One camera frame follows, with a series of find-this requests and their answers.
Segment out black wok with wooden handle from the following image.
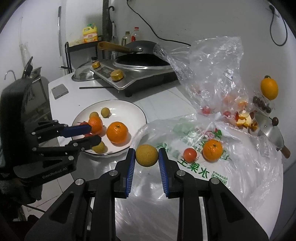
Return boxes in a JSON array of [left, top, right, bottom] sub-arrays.
[[97, 40, 157, 55]]

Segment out orange peel pile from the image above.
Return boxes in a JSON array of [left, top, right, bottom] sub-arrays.
[[235, 111, 259, 130]]

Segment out clear plastic bag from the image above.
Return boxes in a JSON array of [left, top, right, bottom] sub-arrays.
[[153, 36, 255, 121]]

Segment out large orange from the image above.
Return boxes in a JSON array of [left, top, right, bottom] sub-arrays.
[[106, 121, 128, 144]]

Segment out yellow detergent bottle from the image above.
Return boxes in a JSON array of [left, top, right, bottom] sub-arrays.
[[83, 23, 99, 44]]

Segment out white plate with dark rim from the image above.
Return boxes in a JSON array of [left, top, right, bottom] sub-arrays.
[[71, 99, 147, 156]]

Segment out silver phone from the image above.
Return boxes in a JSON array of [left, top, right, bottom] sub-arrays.
[[51, 84, 69, 100]]

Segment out small orange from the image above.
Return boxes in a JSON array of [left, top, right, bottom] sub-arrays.
[[88, 116, 103, 135]]

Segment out white wall pipe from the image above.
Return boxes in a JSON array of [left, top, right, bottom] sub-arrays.
[[58, 6, 62, 56]]

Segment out person's left hand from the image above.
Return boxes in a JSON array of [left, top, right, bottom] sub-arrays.
[[0, 178, 43, 209]]

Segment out black metal rack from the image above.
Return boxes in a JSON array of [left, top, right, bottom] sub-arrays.
[[64, 35, 104, 75]]

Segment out steel induction cooker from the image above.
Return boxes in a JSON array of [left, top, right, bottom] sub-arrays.
[[90, 53, 179, 97]]

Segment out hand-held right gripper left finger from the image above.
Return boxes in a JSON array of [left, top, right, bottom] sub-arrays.
[[24, 148, 136, 241]]

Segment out steel sink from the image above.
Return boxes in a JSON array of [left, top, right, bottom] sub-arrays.
[[32, 76, 50, 116]]

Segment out yellow lemon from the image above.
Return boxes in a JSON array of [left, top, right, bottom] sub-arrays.
[[260, 75, 279, 100]]

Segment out black power cable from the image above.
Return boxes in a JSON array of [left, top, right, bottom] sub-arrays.
[[127, 0, 192, 48]]

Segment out printed plastic bag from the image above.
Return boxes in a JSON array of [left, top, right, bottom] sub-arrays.
[[129, 113, 284, 211]]

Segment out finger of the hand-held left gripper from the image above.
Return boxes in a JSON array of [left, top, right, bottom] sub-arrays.
[[31, 135, 102, 163], [30, 120, 92, 145]]

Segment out black looped cable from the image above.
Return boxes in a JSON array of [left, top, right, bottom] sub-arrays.
[[269, 5, 288, 46]]

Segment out clear plastic bottle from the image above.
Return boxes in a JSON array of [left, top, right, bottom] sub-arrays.
[[22, 43, 30, 62]]

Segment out steel pot lid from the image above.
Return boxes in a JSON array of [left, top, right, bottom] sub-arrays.
[[71, 62, 97, 82]]

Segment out dark umbrella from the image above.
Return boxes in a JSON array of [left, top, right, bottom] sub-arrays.
[[102, 0, 116, 62]]

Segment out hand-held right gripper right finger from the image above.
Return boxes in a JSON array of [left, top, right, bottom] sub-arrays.
[[158, 148, 270, 241]]

